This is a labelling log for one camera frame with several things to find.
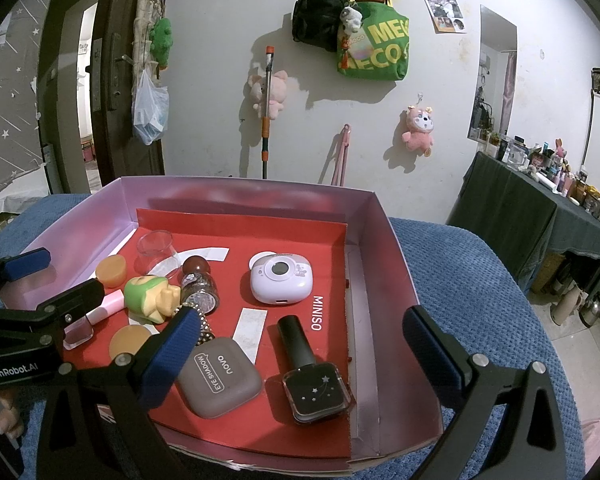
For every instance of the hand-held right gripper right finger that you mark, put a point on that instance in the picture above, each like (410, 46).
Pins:
(427, 355)

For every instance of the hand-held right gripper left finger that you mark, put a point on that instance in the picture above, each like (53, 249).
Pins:
(172, 355)

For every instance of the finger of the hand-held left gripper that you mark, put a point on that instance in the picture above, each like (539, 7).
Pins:
(27, 265)
(75, 300)

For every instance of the purple nail polish bottle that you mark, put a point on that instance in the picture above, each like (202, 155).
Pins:
(105, 306)

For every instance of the amber round container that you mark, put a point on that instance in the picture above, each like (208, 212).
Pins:
(127, 342)
(111, 270)

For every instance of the grey eye shadow case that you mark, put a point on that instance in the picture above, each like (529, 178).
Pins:
(220, 380)

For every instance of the green bear toy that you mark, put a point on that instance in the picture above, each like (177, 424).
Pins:
(147, 295)

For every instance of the brown cap glitter bottle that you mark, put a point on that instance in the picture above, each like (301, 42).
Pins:
(197, 287)

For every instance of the clear plastic cup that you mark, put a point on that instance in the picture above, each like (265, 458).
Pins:
(155, 255)

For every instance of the black nail polish bottle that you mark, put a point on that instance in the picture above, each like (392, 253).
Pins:
(312, 390)

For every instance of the pink cardboard box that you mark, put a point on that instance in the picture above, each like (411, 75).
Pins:
(380, 240)

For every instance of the white mini camera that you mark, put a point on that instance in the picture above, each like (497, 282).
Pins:
(280, 280)

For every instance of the person's left hand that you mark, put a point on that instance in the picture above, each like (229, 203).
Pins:
(7, 417)

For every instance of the white plastic sheet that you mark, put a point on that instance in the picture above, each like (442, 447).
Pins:
(10, 205)

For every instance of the blue fleece blanket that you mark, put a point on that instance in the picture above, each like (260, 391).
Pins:
(455, 280)

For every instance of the beige thermos flask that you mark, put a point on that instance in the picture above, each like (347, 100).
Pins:
(566, 305)

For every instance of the grey starry curtain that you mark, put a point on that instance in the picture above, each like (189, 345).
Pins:
(10, 110)

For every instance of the dark cloth covered table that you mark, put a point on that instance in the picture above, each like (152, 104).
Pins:
(510, 210)

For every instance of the steel kettle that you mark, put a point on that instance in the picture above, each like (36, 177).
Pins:
(592, 312)

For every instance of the dark wooden door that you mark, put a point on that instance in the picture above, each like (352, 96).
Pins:
(115, 110)

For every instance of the clear plastic bag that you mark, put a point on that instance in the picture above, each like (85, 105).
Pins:
(150, 110)

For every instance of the pink folded rack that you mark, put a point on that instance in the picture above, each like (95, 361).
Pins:
(341, 155)

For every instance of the row of cosmetic bottles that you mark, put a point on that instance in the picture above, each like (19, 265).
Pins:
(545, 165)

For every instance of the pink bear plush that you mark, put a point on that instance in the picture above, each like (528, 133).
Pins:
(419, 130)

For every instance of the green plush toy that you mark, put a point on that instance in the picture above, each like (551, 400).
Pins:
(161, 40)

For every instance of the pink pig plush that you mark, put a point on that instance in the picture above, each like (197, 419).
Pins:
(280, 92)

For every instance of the green tote bag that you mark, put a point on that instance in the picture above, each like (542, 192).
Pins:
(380, 55)

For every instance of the black backpack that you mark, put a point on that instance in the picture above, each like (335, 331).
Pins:
(317, 15)

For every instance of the wall photo poster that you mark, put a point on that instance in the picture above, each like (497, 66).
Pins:
(442, 10)

